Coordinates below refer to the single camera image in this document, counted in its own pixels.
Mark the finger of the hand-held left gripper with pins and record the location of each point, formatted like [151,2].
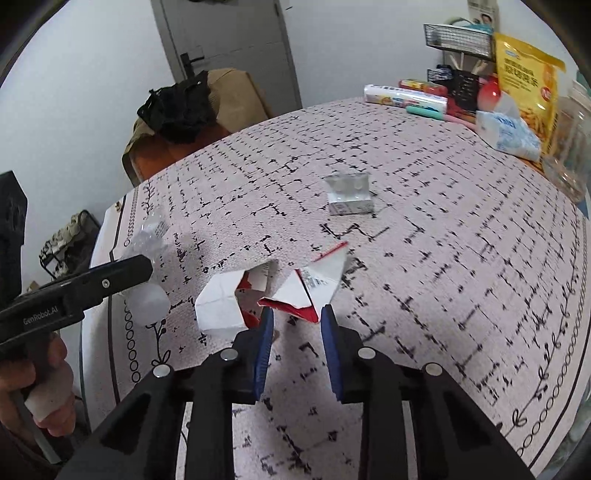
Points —
[115,279]

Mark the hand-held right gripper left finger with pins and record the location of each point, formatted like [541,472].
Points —
[263,355]

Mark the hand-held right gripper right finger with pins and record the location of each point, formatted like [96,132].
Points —
[332,350]

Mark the clear plastic wrapper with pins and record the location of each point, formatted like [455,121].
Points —
[147,240]

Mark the torn white red paper box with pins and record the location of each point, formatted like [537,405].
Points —
[309,290]

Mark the person's left hand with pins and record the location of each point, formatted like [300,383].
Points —
[51,397]

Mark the black shoe rack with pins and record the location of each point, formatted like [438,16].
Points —
[69,244]

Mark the brown chair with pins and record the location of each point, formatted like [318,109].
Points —
[240,101]

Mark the teal pen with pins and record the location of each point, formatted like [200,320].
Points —
[425,111]

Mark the grey door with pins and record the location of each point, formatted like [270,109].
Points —
[231,46]

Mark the pink pen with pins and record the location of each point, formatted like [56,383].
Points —
[459,121]

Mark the white cling wrap box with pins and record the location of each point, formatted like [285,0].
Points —
[401,97]

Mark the blue soft tissue pack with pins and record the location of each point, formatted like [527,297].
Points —
[508,129]

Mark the black pen holder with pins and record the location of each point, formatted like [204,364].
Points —
[465,90]

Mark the peach shaped toy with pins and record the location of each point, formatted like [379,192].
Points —
[490,92]

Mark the clear plastic jar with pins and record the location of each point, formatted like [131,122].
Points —
[570,147]

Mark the yellow snack bag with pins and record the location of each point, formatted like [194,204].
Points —
[531,83]

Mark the printed paper bag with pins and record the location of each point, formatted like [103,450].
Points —
[483,14]

